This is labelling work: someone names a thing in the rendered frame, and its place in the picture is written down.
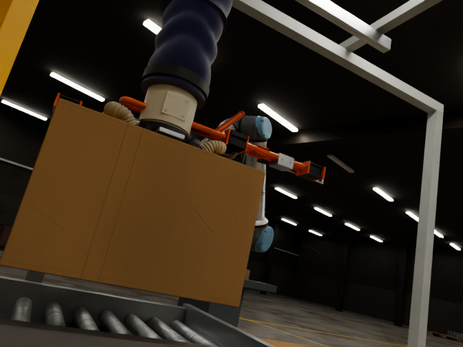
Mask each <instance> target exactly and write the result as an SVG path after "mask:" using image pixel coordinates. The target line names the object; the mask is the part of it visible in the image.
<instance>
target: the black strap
mask: <svg viewBox="0 0 463 347"><path fill-rule="evenodd" d="M153 75H163V76H173V77H176V78H180V79H182V80H184V81H187V82H189V83H191V84H192V85H194V86H195V87H197V88H198V89H199V90H200V91H201V92H202V93H203V95H204V97H205V102H206V101H207V97H208V94H209V85H208V84H207V82H206V81H205V80H204V79H203V78H202V77H201V76H199V75H198V74H197V73H195V72H193V71H191V70H189V69H187V68H185V67H181V66H179V65H174V64H170V63H154V64H151V65H148V66H147V67H146V68H145V70H144V73H143V76H142V79H141V83H142V82H143V81H144V79H145V78H146V77H148V76H153Z"/></svg>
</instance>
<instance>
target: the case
mask: <svg viewBox="0 0 463 347"><path fill-rule="evenodd" d="M264 179H265V172H264V171H261V170H259V169H255V168H253V167H250V166H247V165H244V164H242V163H239V162H236V161H234V160H230V159H228V158H225V157H222V156H219V155H217V154H213V153H211V152H209V151H205V150H203V149H200V148H197V147H194V146H192V145H188V144H186V143H183V142H181V141H178V140H175V139H173V138H169V137H167V136H164V135H161V134H158V133H156V132H153V131H150V130H148V129H144V128H142V127H139V126H136V125H133V124H131V123H128V122H125V121H123V120H119V119H117V118H114V117H111V116H108V115H106V114H103V113H100V112H97V111H94V110H93V109H89V108H86V107H84V106H81V105H78V104H76V103H72V102H70V101H67V100H64V99H62V98H59V99H58V101H57V104H56V107H55V109H54V113H53V115H52V118H51V121H50V124H49V126H48V130H47V132H46V134H45V138H44V140H43V143H42V146H41V149H40V151H39V155H38V157H37V160H36V162H35V165H34V168H33V170H32V174H31V176H30V179H29V182H28V185H27V187H26V190H25V193H24V195H23V199H22V201H21V204H20V207H19V210H18V212H17V216H16V218H15V220H14V224H13V226H12V229H11V232H10V235H9V237H8V241H7V243H6V246H5V249H4V251H3V254H2V256H1V260H0V265H1V266H7V267H12V268H16V269H23V270H28V271H35V272H40V273H47V274H50V275H58V276H62V277H70V278H74V279H78V280H85V281H90V282H97V283H102V284H109V285H113V286H120V287H125V288H132V289H136V290H140V291H148V292H152V293H160V294H164V295H171V296H175V297H183V298H187V299H194V300H198V301H203V302H210V303H215V304H222V305H226V306H233V307H239V304H240V298H241V294H242V290H243V284H244V280H245V274H246V270H247V263H248V259H249V252H250V248H251V242H252V238H253V234H254V228H255V224H256V218H257V214H258V208H259V204H260V197H261V193H262V189H263V183H264Z"/></svg>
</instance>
